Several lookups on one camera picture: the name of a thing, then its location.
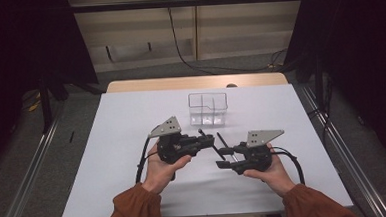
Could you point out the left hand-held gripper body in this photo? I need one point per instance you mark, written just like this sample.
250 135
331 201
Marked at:
168 126

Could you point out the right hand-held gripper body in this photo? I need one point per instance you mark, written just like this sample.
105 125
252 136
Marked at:
262 136

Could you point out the clear plastic organizer box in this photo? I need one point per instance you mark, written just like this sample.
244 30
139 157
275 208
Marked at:
208 116

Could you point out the person's right hand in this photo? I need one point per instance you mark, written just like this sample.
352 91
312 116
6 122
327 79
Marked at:
274 177

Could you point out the person's left hand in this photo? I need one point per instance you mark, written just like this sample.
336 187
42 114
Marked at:
157 173

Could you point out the wooden table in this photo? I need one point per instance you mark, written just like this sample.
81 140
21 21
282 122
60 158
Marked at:
166 84

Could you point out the white table sheet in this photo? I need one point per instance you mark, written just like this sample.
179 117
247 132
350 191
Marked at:
122 125

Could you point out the dark round table grommet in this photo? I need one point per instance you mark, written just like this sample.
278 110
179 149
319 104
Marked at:
231 85

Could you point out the small black floor item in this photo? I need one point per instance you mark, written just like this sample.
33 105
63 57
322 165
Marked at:
71 137

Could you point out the black horizontal bar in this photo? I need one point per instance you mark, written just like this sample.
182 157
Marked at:
182 3

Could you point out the black curtain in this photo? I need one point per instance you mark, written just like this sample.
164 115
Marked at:
17 47
361 46

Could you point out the black stand post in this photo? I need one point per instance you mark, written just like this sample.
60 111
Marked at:
319 88
45 106

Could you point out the aluminium floor rail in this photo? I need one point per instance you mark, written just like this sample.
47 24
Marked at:
358 176
27 177

